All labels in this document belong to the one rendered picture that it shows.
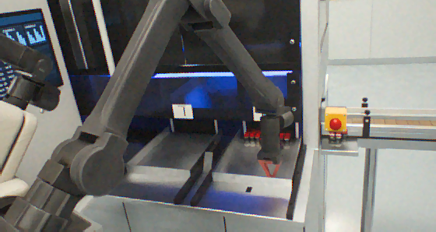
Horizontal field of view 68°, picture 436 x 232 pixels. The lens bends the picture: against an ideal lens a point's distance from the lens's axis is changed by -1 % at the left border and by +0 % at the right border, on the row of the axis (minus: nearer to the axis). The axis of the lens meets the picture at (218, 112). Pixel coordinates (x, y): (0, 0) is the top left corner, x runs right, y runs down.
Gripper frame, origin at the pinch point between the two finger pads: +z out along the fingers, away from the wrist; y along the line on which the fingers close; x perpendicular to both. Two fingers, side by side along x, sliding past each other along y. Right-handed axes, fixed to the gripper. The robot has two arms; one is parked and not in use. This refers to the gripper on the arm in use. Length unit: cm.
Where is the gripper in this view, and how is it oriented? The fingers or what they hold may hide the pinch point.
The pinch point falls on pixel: (271, 177)
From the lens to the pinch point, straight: 104.9
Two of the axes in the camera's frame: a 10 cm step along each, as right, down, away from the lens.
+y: 3.3, -2.3, 9.1
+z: 0.7, 9.7, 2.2
